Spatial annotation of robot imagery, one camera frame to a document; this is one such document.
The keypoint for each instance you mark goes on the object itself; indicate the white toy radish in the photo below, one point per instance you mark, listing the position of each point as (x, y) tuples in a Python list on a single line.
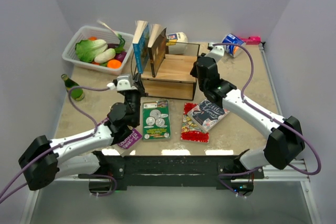
[(105, 56)]

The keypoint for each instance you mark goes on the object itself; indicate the green coin book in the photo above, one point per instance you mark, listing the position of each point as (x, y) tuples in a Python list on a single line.
[(156, 120)]

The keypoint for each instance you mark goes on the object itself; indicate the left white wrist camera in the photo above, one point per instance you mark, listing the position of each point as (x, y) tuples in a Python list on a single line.
[(123, 82)]

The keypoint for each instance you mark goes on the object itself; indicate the white cartoon mug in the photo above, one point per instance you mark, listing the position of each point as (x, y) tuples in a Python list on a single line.
[(176, 43)]

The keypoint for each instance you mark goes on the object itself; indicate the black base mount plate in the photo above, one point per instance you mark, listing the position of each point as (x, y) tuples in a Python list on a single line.
[(173, 171)]

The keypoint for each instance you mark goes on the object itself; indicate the red patterned book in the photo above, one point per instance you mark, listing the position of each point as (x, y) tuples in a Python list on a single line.
[(190, 131)]

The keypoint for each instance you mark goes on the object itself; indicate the toy cabbage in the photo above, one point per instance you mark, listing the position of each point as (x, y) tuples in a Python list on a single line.
[(87, 50)]

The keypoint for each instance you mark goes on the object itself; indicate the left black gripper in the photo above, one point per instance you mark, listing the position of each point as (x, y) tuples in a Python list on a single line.
[(137, 80)]

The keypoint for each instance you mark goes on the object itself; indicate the pink stapler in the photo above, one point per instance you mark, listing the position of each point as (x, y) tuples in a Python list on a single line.
[(252, 40)]

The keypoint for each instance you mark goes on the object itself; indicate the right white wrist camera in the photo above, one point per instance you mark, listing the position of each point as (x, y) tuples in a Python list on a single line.
[(215, 52)]

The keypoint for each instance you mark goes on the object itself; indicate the Little Women book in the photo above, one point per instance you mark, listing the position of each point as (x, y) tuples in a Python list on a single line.
[(207, 114)]

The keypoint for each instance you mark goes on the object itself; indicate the orange toy fruit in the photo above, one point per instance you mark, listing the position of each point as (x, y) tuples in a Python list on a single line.
[(114, 64)]

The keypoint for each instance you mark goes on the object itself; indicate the purple toy eggplant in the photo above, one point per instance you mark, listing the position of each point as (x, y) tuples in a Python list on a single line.
[(120, 56)]

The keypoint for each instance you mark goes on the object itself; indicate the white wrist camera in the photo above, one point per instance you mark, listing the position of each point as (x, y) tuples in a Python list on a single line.
[(215, 52), (123, 82)]

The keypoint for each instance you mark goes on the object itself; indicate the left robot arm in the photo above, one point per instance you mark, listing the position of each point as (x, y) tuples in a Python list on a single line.
[(42, 159)]

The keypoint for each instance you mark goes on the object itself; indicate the purple 117-storey treehouse book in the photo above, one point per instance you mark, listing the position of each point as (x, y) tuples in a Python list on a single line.
[(127, 146)]

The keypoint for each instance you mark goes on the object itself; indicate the white plastic basket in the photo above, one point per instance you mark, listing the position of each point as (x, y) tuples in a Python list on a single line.
[(117, 40)]

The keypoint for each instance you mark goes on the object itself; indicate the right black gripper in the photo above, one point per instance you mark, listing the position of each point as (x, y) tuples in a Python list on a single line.
[(192, 72)]

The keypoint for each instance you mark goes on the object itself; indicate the wood and wire shelf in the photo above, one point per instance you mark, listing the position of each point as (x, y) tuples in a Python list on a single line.
[(173, 79)]

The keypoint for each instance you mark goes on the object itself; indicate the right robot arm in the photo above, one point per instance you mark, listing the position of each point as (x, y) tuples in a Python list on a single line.
[(282, 144)]

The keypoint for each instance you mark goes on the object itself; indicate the dark Edward Tulane book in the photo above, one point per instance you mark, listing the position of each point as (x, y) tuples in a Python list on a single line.
[(157, 47)]

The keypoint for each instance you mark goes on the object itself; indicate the blue 26-storey treehouse book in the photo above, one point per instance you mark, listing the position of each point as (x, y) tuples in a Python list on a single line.
[(140, 44)]

